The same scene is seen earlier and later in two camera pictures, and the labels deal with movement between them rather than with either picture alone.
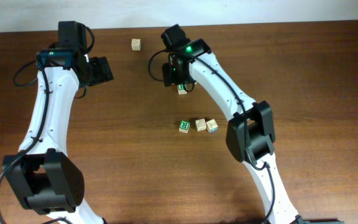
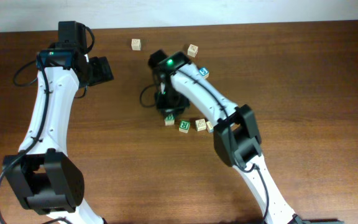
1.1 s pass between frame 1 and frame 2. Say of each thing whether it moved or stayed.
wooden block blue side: stayed
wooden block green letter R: stayed
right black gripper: moved
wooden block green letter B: moved
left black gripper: stayed
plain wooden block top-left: stayed
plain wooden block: stayed
